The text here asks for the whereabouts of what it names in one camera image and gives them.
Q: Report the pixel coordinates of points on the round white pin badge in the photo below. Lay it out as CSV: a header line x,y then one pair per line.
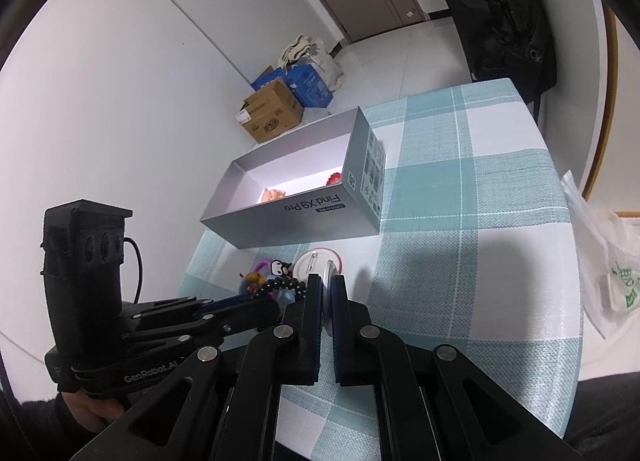
x,y
315,263

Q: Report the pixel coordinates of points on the small blue cardboard box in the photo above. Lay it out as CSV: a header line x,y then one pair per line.
x,y
265,77

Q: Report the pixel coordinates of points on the curved wooden frame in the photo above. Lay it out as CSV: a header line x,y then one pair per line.
x,y
607,91

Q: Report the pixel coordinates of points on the person's left forearm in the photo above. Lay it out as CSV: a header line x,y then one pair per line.
x,y
30,426

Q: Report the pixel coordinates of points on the large blue cardboard box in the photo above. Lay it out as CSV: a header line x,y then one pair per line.
x,y
310,83

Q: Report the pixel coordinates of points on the grey cardboard box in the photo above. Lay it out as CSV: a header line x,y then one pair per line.
x,y
300,213

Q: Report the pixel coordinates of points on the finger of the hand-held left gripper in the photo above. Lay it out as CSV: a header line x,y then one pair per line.
x,y
165,307
235,318

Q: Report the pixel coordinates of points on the white green plastic bag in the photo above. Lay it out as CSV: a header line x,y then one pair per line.
x,y
610,261

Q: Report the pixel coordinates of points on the person's left hand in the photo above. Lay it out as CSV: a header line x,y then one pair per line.
x,y
95,411

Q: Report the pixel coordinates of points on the small red trinket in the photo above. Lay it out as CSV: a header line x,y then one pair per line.
x,y
334,179

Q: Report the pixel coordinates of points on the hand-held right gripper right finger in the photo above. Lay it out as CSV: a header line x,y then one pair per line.
x,y
340,326

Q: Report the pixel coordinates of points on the black backpack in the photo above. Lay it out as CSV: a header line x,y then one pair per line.
x,y
500,16

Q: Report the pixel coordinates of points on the small pink doll toy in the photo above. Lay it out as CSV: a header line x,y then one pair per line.
x,y
272,195

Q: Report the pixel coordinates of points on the person's dark trouser leg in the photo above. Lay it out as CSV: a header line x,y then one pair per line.
x,y
610,416

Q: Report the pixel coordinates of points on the brown cardboard box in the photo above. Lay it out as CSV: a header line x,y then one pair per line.
x,y
270,113

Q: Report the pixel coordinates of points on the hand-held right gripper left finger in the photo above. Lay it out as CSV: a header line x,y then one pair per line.
x,y
312,326

